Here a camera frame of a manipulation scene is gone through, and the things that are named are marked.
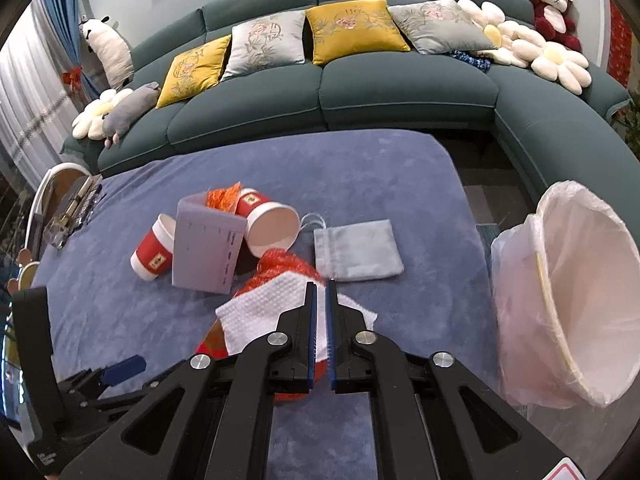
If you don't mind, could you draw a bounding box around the red white paper cup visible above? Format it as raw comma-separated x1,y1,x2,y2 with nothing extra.
235,188,300,258
130,214,176,282

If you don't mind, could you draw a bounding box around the white lined trash bin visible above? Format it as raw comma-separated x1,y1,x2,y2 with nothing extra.
491,181,639,408

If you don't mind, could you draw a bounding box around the red mesh foam wrapper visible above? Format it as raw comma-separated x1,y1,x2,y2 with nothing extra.
196,249,328,382

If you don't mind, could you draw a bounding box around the blue grey table cloth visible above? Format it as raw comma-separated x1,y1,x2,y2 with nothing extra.
31,128,501,480

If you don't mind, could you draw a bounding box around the orange wrapper in box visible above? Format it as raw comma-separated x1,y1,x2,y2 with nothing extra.
205,182,242,214

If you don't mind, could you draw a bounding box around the clear box with tools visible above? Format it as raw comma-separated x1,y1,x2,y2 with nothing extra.
43,176,103,249

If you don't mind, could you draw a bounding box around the white chair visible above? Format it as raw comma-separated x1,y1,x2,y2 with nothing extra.
23,162,91,260

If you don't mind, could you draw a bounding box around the left white flower cushion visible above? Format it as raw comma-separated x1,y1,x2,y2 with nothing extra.
72,88,134,141

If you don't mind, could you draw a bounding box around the white flower cushion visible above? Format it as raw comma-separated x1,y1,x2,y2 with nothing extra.
474,20,594,98
72,88,134,141
457,0,511,49

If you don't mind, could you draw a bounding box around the grey plush toy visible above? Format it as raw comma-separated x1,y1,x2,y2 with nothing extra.
103,81,160,148

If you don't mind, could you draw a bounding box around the white sheer curtain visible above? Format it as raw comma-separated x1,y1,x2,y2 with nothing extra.
1,0,78,188

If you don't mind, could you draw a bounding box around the left yellow cushion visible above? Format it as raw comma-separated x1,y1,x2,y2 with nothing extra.
155,35,231,110

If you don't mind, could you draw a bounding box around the yellow cushion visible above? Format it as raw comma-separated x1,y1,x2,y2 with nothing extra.
306,0,410,66
155,35,231,110

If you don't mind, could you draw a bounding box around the left grey embroidered cushion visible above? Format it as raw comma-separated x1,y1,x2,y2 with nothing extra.
221,10,306,81

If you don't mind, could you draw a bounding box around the grey embroidered cushion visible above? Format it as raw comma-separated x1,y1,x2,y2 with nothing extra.
388,0,495,54
221,10,306,81

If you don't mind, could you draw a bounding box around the middle yellow cushion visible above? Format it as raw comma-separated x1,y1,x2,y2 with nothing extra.
306,0,410,66

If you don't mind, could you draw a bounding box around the right grey embroidered cushion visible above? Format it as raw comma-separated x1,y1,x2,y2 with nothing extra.
388,0,495,54

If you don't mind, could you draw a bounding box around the white plush animal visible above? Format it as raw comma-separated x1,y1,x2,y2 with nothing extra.
79,16,134,90

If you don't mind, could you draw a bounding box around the red white plush monkey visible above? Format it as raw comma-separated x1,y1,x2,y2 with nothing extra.
529,0,582,52

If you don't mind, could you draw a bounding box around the blue curtain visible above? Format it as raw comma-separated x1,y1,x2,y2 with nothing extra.
42,0,99,100

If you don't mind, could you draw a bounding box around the grey drawstring pouch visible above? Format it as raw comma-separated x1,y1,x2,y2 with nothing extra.
299,212,405,282

